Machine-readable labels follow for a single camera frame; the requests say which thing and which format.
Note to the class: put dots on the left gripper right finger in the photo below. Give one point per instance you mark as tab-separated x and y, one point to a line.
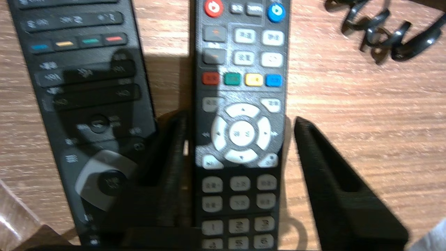
345	209

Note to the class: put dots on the black Philips remote control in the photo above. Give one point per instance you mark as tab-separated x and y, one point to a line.
87	104

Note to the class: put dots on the round wooden bedside table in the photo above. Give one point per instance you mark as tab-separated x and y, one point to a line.
348	122

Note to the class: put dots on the black remote with grey buttons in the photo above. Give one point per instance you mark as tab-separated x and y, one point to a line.
240	139

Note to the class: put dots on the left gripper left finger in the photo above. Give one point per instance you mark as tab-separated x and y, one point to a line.
156	195

